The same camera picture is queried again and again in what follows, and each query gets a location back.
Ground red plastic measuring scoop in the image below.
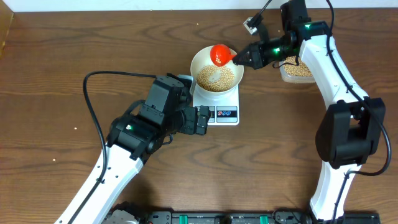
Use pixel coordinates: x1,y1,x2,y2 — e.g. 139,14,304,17
210,44,236,67

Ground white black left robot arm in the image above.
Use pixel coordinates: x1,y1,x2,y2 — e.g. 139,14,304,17
57,73,210,223

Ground soybeans in bowl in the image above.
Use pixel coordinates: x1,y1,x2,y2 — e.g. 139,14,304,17
197,65,235,92

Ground white digital kitchen scale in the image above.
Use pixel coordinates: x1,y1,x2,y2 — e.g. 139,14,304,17
193,84,240,126

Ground cream round bowl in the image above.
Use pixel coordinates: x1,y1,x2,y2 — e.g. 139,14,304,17
190,46,244,93

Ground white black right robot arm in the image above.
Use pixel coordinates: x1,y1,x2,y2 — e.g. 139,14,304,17
233,0,388,223

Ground clear plastic container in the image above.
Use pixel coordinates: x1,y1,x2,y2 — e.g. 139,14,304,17
279,56,315,84

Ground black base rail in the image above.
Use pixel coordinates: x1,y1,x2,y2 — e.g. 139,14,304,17
105,210,382,224

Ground soybeans in container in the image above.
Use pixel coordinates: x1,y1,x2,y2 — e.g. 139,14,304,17
283,57,312,77

